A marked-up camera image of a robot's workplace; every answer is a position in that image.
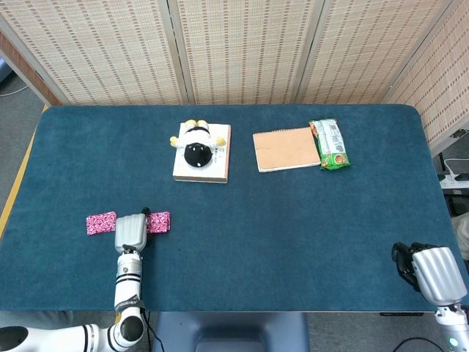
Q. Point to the white book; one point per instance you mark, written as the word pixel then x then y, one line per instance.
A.
pixel 183 172

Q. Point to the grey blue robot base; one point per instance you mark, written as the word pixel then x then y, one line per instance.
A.
pixel 234 330

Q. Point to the brown wooden board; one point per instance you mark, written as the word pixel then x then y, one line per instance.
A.
pixel 25 69

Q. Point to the black white plush toy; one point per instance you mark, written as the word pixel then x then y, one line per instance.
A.
pixel 198 150

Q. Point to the woven folding screen panel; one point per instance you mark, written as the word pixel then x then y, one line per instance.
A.
pixel 110 51
pixel 443 95
pixel 366 51
pixel 245 51

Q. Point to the green snack packet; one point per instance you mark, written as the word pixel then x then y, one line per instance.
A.
pixel 331 144

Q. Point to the beige bag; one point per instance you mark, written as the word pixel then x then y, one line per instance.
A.
pixel 462 231

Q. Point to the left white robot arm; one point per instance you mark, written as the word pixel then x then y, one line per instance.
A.
pixel 128 278

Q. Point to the white power strip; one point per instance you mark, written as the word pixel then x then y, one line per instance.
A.
pixel 454 181

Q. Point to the black box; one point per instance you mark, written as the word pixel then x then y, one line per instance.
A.
pixel 458 199

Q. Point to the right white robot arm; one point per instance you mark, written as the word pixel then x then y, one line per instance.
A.
pixel 452 328

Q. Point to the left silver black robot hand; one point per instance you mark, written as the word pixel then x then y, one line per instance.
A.
pixel 130 231

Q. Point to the black table control panel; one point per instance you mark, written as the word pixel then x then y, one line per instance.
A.
pixel 401 314

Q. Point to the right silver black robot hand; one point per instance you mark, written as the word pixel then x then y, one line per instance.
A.
pixel 436 273

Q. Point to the brown spiral notebook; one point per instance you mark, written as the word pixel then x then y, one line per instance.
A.
pixel 286 150

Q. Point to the blue table mat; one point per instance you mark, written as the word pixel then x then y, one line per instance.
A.
pixel 275 238

